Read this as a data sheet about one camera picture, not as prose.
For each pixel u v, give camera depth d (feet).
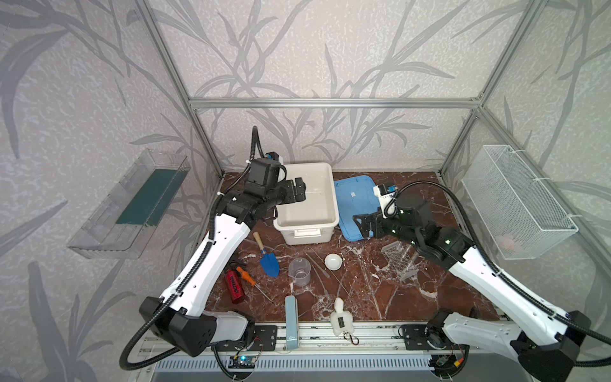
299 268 2.86
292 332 2.37
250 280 2.77
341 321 2.42
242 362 2.34
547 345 1.27
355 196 3.58
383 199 2.02
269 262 2.99
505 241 2.40
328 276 2.84
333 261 2.93
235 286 2.65
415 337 2.41
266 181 1.73
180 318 1.21
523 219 1.99
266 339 2.42
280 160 2.15
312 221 3.38
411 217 1.65
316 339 2.47
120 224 2.07
